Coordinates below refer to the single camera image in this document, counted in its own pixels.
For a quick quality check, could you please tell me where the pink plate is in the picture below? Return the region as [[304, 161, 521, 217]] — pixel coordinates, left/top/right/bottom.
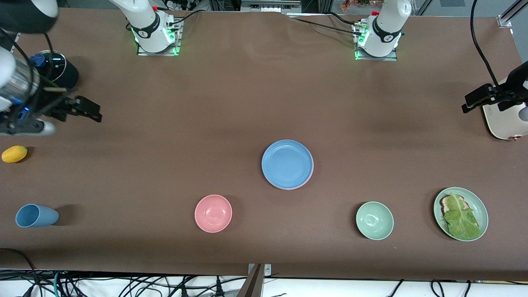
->
[[264, 163, 315, 191]]

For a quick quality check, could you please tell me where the blue plate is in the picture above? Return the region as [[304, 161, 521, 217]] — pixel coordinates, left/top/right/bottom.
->
[[261, 139, 314, 189]]

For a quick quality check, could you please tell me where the black pot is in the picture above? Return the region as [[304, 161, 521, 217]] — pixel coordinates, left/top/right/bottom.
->
[[31, 49, 79, 91]]

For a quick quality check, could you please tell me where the glass lid with blue knob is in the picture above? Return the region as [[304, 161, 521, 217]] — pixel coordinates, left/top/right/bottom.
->
[[30, 50, 66, 83]]

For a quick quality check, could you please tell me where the yellow lemon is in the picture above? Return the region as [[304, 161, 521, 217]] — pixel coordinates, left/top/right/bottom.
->
[[1, 145, 28, 163]]

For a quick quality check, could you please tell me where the green plate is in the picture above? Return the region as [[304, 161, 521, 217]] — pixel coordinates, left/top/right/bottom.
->
[[433, 187, 489, 242]]

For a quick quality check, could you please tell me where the bread slice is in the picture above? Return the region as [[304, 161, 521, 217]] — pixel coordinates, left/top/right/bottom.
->
[[440, 195, 467, 217]]

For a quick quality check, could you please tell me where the blue cup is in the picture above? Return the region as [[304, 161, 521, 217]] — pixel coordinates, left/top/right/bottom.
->
[[15, 204, 59, 228]]

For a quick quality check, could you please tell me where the green lettuce leaf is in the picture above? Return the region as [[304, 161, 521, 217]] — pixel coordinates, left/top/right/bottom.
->
[[443, 193, 482, 240]]

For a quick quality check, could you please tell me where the small green bowl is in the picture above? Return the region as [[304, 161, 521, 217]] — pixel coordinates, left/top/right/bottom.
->
[[356, 201, 394, 240]]

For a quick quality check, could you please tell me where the small pink bowl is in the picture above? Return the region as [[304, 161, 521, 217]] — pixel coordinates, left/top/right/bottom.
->
[[194, 194, 233, 233]]

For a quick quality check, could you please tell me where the grey metal box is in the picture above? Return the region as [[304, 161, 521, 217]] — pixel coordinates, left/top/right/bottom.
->
[[240, 0, 302, 13]]

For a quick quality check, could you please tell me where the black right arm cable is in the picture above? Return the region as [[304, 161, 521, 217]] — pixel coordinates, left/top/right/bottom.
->
[[0, 29, 56, 124]]

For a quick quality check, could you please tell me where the aluminium frame profile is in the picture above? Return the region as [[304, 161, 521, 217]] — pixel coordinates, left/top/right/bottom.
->
[[497, 0, 528, 28]]

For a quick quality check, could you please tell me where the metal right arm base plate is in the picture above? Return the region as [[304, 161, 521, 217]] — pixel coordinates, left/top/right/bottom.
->
[[137, 19, 183, 57]]

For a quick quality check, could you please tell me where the black table cable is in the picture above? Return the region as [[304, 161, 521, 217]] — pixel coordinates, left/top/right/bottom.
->
[[165, 6, 207, 26], [289, 12, 365, 37]]

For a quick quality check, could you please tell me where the black floor cable loop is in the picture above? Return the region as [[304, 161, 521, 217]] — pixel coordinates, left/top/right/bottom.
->
[[0, 247, 40, 297]]

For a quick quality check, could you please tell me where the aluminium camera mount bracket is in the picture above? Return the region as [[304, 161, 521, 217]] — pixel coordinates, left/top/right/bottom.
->
[[237, 263, 273, 297]]

